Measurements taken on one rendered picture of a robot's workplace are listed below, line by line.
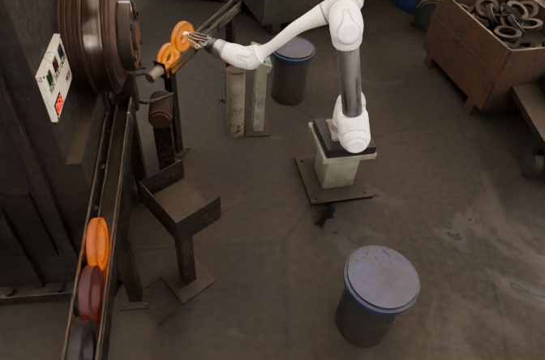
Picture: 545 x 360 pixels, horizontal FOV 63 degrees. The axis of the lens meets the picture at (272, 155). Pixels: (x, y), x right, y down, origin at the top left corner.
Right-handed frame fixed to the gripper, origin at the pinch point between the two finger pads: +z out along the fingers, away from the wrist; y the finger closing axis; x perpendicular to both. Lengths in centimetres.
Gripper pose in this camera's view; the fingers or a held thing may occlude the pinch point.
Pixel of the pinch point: (182, 33)
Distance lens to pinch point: 240.4
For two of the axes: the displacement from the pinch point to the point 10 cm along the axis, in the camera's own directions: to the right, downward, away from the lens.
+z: -8.8, -4.0, 2.5
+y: 4.6, -6.0, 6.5
